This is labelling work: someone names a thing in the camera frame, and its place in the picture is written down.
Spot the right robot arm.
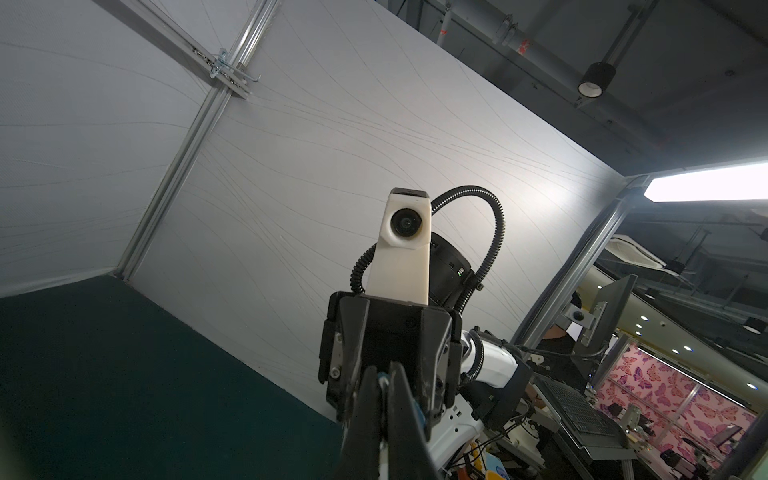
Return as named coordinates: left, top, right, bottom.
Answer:
left=318, top=185, right=532, bottom=479

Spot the bright ceiling light panel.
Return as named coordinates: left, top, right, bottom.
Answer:
left=644, top=162, right=767, bottom=203

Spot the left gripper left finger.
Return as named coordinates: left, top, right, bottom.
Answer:
left=333, top=366, right=382, bottom=479

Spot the aluminium top rail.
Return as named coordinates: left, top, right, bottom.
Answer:
left=94, top=0, right=248, bottom=99

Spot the computer monitor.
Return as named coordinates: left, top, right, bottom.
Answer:
left=561, top=274, right=638, bottom=359

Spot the black ceiling spot lamp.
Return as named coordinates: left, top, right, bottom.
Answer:
left=577, top=62, right=616, bottom=98

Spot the green table mat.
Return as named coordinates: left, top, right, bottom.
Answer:
left=1, top=277, right=341, bottom=479

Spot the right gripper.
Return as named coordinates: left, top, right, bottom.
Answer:
left=318, top=291, right=462, bottom=429

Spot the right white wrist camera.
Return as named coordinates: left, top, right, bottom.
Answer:
left=365, top=187, right=431, bottom=305

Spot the metal hook clamp right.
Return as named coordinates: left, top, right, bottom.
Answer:
left=209, top=48, right=262, bottom=83

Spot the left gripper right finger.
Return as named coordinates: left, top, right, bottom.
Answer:
left=386, top=362, right=439, bottom=480

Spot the black keyboard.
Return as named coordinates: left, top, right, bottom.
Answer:
left=533, top=375, right=628, bottom=449

